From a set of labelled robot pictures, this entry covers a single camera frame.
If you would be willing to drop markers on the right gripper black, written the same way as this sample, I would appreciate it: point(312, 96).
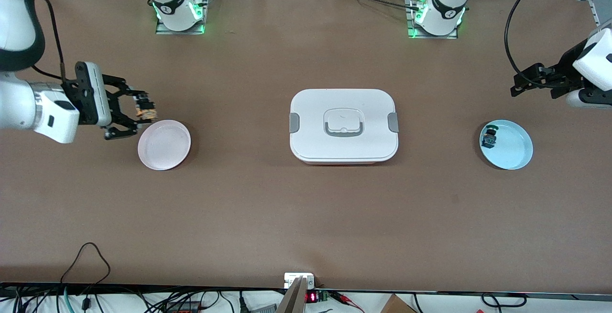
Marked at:
point(108, 106)

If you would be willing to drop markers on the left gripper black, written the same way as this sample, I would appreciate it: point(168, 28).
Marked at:
point(567, 64)

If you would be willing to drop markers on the orange push button switch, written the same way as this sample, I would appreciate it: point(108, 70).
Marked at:
point(146, 111)

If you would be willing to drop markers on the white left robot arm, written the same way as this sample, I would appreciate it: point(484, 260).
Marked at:
point(595, 64)

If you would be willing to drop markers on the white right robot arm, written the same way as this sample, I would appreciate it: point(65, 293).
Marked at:
point(19, 107)

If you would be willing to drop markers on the white lidded lunch box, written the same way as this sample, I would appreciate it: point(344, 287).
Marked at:
point(344, 148)

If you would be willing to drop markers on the brown cardboard box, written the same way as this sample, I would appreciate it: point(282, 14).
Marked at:
point(397, 306)

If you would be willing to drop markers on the light blue round plate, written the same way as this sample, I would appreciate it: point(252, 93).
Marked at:
point(514, 148)

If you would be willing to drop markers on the red digit display module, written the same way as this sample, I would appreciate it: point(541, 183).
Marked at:
point(313, 297)

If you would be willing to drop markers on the green push button switch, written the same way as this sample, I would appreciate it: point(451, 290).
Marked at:
point(490, 137)

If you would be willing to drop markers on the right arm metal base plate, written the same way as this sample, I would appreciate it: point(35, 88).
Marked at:
point(165, 31)

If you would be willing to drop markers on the perforated metal rail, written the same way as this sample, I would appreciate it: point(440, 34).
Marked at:
point(595, 14)

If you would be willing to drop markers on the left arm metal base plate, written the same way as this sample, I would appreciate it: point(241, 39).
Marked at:
point(432, 37)

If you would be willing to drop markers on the white mount block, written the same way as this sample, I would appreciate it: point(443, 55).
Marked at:
point(291, 279)

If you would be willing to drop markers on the grey metal post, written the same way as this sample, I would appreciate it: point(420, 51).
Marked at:
point(292, 301)

